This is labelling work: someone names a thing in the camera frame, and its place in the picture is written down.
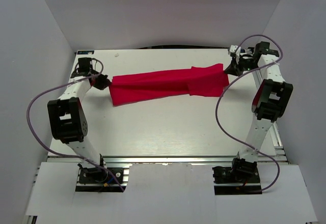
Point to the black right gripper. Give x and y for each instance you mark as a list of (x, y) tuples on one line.
[(234, 68)]

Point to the red t shirt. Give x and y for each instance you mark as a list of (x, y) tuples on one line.
[(195, 81)]

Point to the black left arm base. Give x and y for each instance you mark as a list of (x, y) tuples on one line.
[(102, 182)]

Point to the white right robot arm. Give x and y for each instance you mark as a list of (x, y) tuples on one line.
[(268, 105)]

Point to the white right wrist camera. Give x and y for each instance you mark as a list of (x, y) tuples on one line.
[(234, 52)]

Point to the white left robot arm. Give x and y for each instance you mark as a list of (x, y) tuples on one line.
[(68, 122)]

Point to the blue corner sticker left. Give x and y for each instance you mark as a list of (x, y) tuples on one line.
[(85, 52)]

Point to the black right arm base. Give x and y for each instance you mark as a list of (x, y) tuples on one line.
[(227, 184)]

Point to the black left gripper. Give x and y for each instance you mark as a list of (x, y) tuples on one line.
[(104, 82)]

